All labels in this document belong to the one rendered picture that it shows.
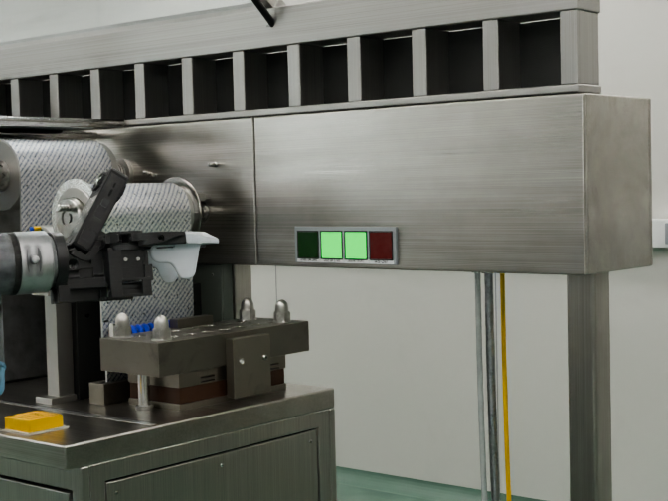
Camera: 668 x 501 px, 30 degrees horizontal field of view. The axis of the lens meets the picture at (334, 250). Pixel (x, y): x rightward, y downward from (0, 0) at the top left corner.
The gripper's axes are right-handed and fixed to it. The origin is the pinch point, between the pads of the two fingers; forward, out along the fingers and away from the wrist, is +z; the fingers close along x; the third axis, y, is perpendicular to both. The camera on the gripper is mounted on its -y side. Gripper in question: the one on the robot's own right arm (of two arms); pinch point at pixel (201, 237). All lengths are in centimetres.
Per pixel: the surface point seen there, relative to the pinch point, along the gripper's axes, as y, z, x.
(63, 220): -12, 8, -83
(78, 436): 27, -2, -53
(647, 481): 77, 255, -201
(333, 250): -2, 53, -60
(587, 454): 39, 84, -30
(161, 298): 4, 27, -84
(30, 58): -58, 21, -142
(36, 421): 24, -7, -60
